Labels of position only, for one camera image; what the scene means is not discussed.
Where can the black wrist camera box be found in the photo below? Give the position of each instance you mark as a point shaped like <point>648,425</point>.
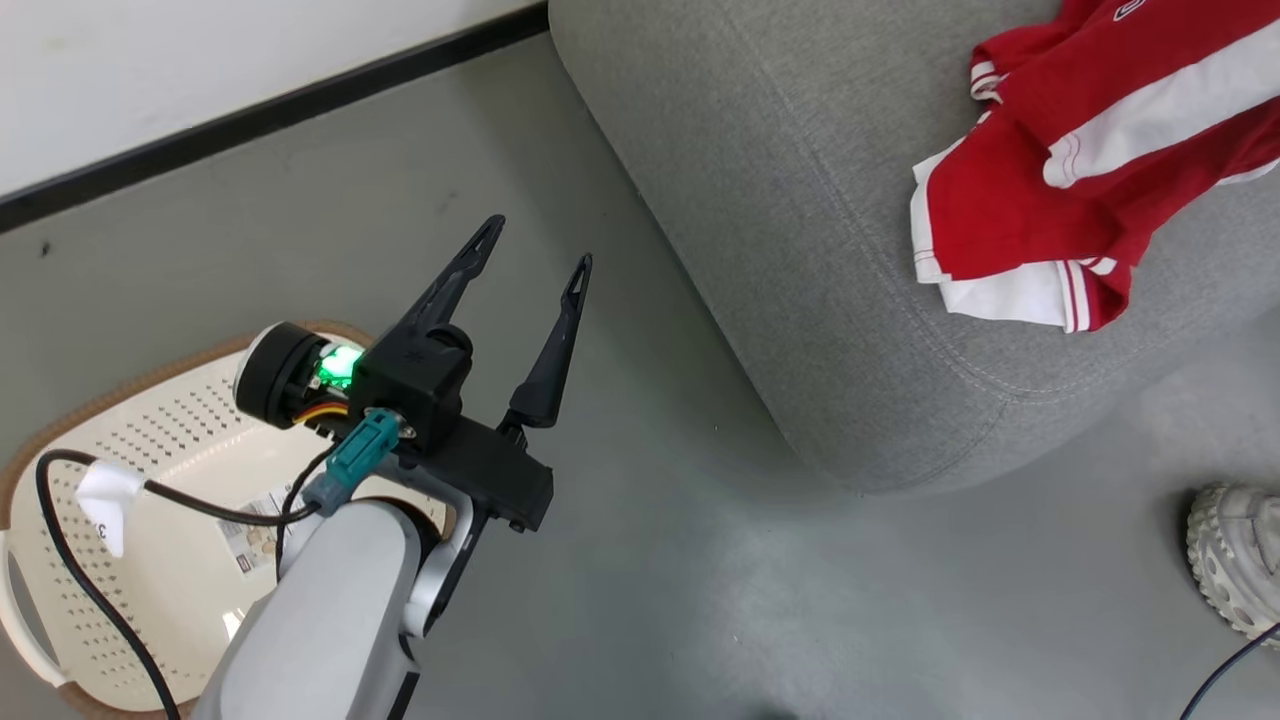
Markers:
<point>415,375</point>

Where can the red garment wide white band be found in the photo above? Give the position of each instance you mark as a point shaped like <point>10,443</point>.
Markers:
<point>1100,75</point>

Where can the black baseboard strip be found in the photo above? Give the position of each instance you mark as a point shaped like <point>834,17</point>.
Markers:
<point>250,116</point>

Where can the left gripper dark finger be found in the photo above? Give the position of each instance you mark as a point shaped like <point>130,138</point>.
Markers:
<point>555,370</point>
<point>455,285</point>

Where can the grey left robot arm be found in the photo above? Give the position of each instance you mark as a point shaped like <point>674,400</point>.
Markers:
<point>340,600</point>

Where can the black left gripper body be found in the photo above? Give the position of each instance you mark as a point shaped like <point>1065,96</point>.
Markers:
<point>490,470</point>

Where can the paper label sticker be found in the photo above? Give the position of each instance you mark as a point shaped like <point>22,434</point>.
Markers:
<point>250,542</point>

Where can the white perforated basket brown rim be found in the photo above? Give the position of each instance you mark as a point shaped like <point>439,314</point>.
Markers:
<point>180,420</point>

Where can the grey fabric sofa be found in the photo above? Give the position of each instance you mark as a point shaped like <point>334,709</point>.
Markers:
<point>800,200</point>

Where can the grey white sneaker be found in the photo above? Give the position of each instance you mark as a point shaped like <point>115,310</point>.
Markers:
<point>1235,560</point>

